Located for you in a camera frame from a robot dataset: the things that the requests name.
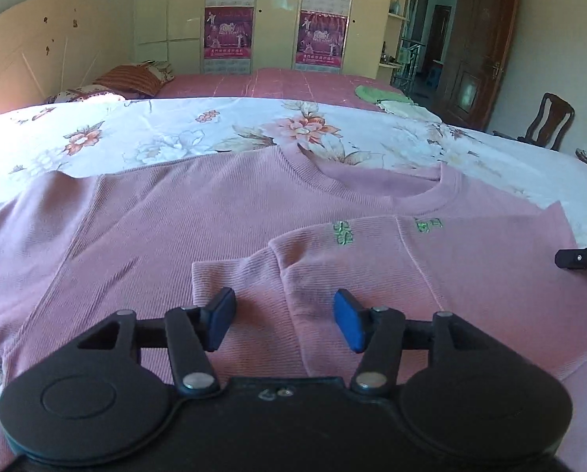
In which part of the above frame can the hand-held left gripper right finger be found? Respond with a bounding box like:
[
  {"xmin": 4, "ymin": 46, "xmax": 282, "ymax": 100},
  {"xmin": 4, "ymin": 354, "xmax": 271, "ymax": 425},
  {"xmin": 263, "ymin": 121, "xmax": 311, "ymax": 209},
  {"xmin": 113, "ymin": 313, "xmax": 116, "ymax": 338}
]
[{"xmin": 334, "ymin": 289, "xmax": 501, "ymax": 397}]

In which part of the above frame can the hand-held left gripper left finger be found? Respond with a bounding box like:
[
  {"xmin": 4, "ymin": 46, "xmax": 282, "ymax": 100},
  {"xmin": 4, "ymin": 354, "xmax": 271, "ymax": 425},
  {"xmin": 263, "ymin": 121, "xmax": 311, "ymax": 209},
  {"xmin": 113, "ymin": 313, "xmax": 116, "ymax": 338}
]
[{"xmin": 76, "ymin": 288, "xmax": 237, "ymax": 399}]

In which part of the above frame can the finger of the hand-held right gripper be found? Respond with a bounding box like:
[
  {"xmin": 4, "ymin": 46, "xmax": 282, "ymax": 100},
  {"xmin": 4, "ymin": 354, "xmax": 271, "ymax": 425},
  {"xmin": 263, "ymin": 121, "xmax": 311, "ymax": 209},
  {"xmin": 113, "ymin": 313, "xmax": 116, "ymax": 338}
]
[{"xmin": 555, "ymin": 243, "xmax": 587, "ymax": 271}]

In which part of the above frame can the pink knit sweater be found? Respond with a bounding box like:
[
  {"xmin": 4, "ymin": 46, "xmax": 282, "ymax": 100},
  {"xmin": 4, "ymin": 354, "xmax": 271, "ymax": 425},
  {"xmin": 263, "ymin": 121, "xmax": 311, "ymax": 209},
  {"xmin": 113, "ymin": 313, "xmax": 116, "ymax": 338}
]
[{"xmin": 0, "ymin": 149, "xmax": 587, "ymax": 472}]

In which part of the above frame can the dark wooden chair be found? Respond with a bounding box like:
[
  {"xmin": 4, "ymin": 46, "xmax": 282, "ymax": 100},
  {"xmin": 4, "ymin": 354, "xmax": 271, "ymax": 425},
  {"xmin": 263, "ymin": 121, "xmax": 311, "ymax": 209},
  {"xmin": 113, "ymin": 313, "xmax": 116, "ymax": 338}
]
[{"xmin": 492, "ymin": 92, "xmax": 576, "ymax": 151}]

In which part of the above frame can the white floral blanket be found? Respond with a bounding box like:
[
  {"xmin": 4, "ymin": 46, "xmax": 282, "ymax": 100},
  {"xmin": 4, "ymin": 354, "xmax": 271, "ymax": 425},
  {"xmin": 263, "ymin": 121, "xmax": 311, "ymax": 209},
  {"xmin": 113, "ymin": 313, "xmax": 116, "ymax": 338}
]
[{"xmin": 0, "ymin": 96, "xmax": 587, "ymax": 472}]

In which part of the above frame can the white folded cloth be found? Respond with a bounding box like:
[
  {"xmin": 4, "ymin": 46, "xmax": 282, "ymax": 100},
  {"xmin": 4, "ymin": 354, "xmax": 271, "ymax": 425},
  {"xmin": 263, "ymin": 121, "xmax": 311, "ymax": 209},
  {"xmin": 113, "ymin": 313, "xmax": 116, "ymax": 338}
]
[{"xmin": 376, "ymin": 100, "xmax": 442, "ymax": 122}]

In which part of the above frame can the brown wooden door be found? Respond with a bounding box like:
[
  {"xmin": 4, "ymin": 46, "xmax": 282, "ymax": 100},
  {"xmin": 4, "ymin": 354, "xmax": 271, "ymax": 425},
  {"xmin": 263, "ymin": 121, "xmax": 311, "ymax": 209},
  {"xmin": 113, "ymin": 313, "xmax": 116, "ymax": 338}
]
[{"xmin": 440, "ymin": 0, "xmax": 521, "ymax": 131}]

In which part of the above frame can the green folded cloth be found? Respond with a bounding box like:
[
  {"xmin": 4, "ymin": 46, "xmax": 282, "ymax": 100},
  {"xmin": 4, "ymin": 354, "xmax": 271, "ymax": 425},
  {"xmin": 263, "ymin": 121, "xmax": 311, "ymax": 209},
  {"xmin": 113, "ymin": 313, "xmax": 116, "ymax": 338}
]
[{"xmin": 354, "ymin": 85, "xmax": 415, "ymax": 107}]

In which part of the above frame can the pink checked bed sheet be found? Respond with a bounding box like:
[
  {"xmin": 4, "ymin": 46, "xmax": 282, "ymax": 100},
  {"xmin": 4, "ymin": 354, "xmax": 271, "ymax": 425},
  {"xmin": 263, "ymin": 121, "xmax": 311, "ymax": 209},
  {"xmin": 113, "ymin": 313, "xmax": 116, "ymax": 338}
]
[{"xmin": 153, "ymin": 67, "xmax": 408, "ymax": 109}]

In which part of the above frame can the patterned pillow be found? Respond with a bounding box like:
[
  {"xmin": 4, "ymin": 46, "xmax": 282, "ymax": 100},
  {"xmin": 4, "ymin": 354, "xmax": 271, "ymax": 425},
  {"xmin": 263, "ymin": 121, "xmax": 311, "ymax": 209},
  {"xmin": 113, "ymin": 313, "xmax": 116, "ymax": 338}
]
[{"xmin": 136, "ymin": 60, "xmax": 176, "ymax": 84}]

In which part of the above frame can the metal rack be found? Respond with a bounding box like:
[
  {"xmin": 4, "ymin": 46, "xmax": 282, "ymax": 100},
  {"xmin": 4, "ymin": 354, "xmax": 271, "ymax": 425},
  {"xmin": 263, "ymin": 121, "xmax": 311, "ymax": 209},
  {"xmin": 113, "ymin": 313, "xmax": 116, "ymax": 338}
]
[{"xmin": 391, "ymin": 39, "xmax": 425, "ymax": 93}]

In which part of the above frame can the brown striped pillow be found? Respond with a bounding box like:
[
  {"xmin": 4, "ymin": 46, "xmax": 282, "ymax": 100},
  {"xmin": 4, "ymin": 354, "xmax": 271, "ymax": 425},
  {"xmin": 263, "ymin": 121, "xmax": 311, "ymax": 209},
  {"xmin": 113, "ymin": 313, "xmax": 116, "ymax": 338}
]
[{"xmin": 93, "ymin": 65, "xmax": 164, "ymax": 99}]

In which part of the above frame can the white floral pillow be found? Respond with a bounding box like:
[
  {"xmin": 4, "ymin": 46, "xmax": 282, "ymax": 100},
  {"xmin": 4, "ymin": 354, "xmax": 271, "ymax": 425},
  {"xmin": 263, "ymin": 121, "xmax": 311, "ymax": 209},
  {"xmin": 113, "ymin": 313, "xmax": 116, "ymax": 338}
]
[{"xmin": 44, "ymin": 85, "xmax": 127, "ymax": 105}]

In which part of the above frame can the cream wardrobe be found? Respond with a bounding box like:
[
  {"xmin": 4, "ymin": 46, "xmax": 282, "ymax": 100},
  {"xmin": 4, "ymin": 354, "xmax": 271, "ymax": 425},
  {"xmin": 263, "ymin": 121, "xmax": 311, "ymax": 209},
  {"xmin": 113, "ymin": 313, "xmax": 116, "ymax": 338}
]
[{"xmin": 133, "ymin": 0, "xmax": 418, "ymax": 80}]

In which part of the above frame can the cream wooden headboard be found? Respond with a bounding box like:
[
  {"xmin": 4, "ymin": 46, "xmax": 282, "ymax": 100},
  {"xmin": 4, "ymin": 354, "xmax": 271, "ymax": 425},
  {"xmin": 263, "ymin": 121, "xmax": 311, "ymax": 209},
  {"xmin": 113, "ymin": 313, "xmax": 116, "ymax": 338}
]
[{"xmin": 0, "ymin": 0, "xmax": 135, "ymax": 119}]

